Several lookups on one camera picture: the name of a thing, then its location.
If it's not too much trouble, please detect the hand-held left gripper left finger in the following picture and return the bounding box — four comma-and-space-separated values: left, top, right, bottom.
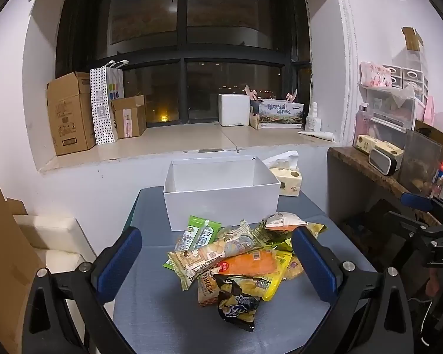
21, 226, 144, 354

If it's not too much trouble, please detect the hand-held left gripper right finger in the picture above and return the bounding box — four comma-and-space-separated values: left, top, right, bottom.
291, 226, 425, 354

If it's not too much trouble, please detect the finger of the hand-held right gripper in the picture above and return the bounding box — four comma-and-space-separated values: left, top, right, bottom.
400, 192, 443, 217
386, 210, 443, 245

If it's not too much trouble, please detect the olive yellow snack packet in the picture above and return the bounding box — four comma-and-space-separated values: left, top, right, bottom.
252, 221, 327, 255

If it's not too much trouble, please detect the long beige cartoon snack packet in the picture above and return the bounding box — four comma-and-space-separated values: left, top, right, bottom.
168, 221, 263, 291

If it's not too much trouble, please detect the black chip packet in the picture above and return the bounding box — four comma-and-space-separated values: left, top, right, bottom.
213, 273, 261, 332

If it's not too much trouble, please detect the white cardboard box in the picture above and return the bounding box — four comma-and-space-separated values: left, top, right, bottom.
163, 155, 280, 231

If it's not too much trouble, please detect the person's right hand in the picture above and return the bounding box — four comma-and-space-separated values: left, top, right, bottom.
425, 267, 443, 299

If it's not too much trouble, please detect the dark transparent container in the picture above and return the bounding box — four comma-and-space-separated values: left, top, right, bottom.
399, 130, 443, 195

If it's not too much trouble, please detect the white orange snack packet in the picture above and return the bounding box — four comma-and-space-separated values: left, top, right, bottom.
264, 212, 308, 234

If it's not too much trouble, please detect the beige tissue box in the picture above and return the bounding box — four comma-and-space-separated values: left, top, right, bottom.
374, 141, 404, 159
356, 135, 382, 155

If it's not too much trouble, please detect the wooden side shelf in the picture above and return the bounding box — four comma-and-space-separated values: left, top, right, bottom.
327, 147, 410, 225

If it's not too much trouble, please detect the green snack packet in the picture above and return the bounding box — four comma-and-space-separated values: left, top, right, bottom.
163, 216, 222, 270

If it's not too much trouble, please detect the cream tissue pack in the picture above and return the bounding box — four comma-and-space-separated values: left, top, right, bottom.
262, 150, 303, 197

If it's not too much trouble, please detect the orange beige snack packet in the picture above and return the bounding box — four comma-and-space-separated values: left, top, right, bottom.
197, 275, 222, 307

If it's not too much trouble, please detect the clear plastic storage box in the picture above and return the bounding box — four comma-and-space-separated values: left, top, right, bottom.
365, 88, 418, 133

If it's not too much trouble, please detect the pink bottle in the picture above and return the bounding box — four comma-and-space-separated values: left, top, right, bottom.
354, 105, 370, 148

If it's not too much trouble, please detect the flat cardboard sheet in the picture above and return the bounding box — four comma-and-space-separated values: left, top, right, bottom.
0, 171, 41, 347

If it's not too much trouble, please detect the white tube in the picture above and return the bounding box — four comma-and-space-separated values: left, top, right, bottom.
297, 130, 335, 142

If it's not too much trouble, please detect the white mini drawer organizer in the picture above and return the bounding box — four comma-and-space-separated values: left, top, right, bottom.
382, 64, 429, 104

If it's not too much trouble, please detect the white plastic bottle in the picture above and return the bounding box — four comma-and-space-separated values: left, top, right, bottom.
306, 102, 322, 132

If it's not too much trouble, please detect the pink floral pouch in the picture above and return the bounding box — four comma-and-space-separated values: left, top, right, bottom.
360, 62, 392, 88

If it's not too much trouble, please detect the small cardboard box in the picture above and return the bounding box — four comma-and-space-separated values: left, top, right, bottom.
111, 95, 147, 140

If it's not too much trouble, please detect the polka dot paper bag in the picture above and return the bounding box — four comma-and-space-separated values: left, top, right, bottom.
89, 60, 130, 145

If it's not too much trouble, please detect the large cardboard box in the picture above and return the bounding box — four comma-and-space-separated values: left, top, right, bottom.
46, 72, 97, 156

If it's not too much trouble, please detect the landscape printed carton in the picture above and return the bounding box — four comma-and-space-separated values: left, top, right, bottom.
249, 99, 305, 130

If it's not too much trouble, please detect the tiny open cardboard box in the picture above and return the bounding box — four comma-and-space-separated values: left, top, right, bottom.
402, 27, 424, 51

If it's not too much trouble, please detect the white foam box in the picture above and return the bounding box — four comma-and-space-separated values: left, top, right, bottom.
218, 94, 251, 127

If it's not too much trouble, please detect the dark window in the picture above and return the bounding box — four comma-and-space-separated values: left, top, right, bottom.
55, 0, 312, 126

